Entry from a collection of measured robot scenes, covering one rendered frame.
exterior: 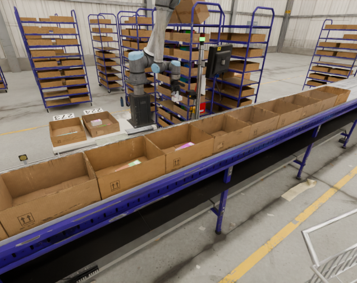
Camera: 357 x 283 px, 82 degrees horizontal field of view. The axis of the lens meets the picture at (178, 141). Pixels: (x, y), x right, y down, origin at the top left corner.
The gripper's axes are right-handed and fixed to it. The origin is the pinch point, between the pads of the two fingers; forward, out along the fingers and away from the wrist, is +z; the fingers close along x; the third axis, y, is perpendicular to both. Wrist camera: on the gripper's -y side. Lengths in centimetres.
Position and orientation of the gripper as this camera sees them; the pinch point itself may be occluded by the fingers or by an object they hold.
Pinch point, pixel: (177, 97)
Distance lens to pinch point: 222.4
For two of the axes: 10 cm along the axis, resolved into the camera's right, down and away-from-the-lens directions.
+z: -0.2, 8.7, 4.9
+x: 5.7, 4.1, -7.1
